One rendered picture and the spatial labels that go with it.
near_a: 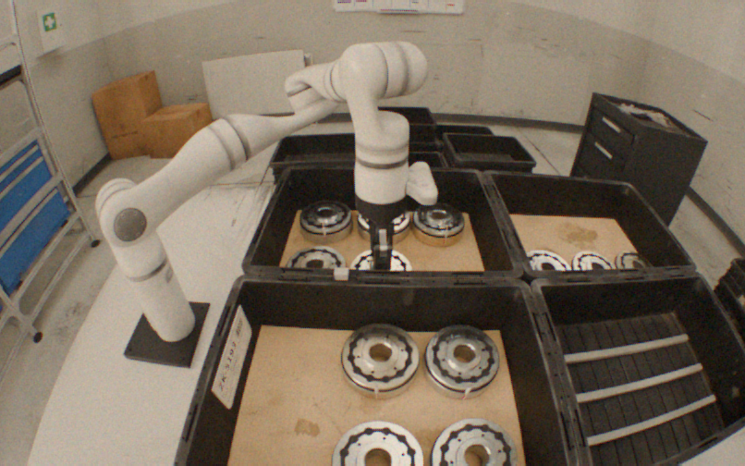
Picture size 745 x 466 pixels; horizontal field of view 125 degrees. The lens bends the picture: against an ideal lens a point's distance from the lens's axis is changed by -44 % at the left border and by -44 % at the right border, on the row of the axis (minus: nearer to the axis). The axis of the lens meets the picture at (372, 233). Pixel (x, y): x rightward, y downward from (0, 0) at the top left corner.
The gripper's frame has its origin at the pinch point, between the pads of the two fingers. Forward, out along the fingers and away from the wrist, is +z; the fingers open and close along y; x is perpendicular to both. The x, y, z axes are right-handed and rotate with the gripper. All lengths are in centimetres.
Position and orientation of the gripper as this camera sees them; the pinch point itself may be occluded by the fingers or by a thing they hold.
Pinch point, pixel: (380, 260)
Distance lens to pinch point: 57.7
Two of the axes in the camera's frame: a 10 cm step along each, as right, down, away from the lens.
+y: 0.4, 6.4, -7.7
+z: 0.0, 7.7, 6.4
